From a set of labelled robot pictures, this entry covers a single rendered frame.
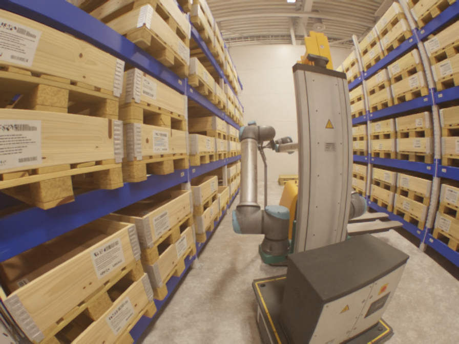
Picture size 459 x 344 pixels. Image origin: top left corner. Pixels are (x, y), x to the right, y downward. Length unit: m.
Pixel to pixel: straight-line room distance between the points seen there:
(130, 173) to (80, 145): 0.41
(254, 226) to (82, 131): 0.98
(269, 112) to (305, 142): 7.02
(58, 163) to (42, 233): 0.28
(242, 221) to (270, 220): 0.16
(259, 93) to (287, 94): 1.16
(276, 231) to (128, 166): 0.92
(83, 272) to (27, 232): 0.29
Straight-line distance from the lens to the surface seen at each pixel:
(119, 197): 1.10
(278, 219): 1.07
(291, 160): 7.87
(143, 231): 1.21
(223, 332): 1.62
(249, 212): 1.09
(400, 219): 3.49
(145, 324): 1.53
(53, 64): 0.85
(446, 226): 2.81
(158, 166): 1.40
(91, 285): 0.96
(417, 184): 3.14
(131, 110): 1.14
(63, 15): 1.06
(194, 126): 2.98
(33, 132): 0.75
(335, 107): 1.09
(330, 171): 1.04
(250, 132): 1.30
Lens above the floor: 1.34
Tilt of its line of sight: 7 degrees down
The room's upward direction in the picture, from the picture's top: 2 degrees counter-clockwise
